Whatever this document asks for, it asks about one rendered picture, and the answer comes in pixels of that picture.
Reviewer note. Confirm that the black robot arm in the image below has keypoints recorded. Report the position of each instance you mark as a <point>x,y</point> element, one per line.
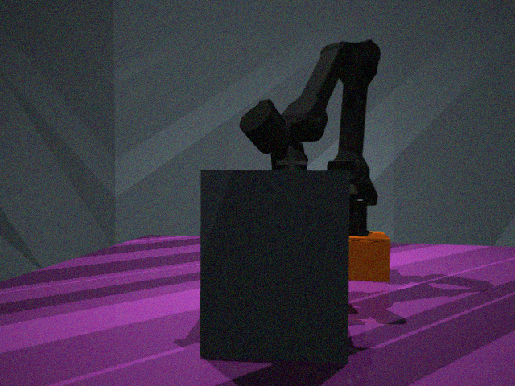
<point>305,119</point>

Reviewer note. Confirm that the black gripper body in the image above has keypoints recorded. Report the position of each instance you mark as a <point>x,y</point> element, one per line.
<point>295,163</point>

